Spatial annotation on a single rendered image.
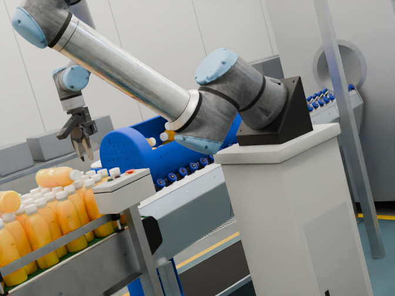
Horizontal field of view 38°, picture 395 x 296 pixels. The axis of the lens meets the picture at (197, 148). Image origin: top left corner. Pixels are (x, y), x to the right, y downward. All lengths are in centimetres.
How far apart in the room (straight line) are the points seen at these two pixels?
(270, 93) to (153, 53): 487
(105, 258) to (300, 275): 69
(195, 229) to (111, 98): 387
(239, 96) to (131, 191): 52
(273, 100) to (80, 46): 66
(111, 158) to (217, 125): 82
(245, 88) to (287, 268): 62
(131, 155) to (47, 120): 365
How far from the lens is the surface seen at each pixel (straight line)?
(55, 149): 520
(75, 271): 202
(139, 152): 235
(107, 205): 201
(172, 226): 248
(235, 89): 182
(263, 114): 190
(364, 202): 350
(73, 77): 215
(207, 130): 177
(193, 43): 707
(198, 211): 260
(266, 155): 182
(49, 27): 163
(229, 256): 375
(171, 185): 249
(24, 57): 599
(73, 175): 212
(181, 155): 252
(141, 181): 206
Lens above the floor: 145
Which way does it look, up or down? 9 degrees down
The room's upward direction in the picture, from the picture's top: 15 degrees counter-clockwise
